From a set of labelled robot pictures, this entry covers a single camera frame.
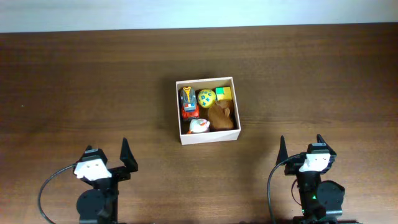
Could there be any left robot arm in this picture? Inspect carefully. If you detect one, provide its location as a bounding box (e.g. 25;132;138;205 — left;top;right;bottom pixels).
73;138;138;224

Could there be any brown plush toy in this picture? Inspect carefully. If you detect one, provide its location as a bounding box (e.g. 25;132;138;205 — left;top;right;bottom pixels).
208;100;234;131

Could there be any pink duck figurine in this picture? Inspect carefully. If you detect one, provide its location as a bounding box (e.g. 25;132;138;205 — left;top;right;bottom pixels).
187;119;210;134

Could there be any red toy fire truck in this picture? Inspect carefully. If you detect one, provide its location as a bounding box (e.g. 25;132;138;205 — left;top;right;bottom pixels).
180;86;200;121

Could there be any yellow letter ball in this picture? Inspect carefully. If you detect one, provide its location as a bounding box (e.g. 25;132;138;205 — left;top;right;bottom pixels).
197;89;216;108

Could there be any white cardboard box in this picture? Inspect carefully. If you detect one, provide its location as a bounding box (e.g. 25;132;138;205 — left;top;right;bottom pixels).
175;77;241;145

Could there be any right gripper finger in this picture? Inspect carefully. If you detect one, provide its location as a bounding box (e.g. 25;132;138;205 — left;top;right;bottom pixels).
317;134;326;144
275;136;288;165

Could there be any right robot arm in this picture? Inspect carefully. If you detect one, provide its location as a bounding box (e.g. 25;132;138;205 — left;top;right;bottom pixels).
267;134;357;224

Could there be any multicoloured puzzle cube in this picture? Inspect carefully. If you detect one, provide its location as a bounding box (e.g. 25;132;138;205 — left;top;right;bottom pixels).
215;87;233;101

